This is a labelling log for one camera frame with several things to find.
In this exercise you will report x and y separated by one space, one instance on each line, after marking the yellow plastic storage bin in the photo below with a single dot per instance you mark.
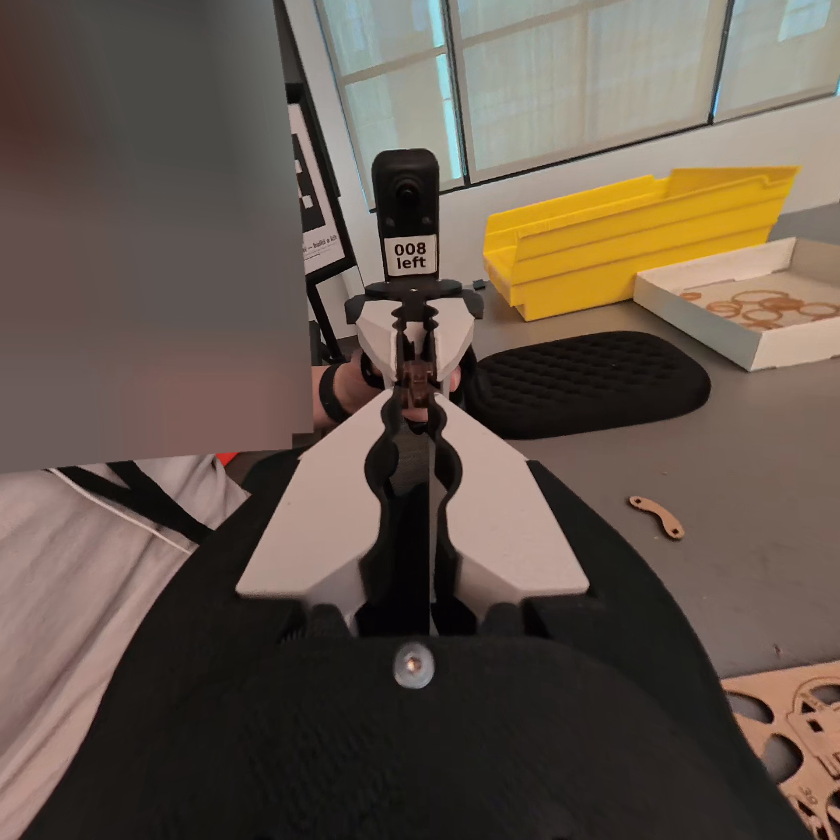
630 243

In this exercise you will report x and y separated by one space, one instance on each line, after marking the large frosted window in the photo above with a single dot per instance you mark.
558 85

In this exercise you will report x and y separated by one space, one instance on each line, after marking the black wristband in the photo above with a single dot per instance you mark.
334 394

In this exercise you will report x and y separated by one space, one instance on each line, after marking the orange object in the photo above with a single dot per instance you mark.
226 459

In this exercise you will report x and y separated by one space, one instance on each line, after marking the black metal stand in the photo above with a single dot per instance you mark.
323 313

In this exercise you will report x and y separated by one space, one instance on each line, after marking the curved wooden link piece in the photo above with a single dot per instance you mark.
656 515

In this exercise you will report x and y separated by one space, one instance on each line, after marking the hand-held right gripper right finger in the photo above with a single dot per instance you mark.
512 518

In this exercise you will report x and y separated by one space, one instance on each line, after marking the black framed tag sign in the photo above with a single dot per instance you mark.
321 253

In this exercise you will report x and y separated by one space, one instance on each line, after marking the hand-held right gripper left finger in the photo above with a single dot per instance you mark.
321 525

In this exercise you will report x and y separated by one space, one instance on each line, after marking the person's left hand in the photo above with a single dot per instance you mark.
358 400

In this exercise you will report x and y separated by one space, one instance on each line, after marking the white cardboard tray box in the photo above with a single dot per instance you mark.
695 321

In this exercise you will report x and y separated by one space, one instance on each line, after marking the laser-cut plywood parts sheet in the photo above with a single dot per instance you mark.
768 689

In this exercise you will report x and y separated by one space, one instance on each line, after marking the person's left forearm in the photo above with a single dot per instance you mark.
317 400

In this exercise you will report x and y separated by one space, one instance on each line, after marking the black mesh wrist pad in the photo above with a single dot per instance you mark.
590 384

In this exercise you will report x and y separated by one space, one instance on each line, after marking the small wooden gear assembly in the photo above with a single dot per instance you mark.
415 384

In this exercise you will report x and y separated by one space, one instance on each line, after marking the pile of wooden rings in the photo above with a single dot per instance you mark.
761 315

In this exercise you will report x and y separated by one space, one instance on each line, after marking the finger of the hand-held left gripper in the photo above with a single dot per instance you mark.
377 338
453 334

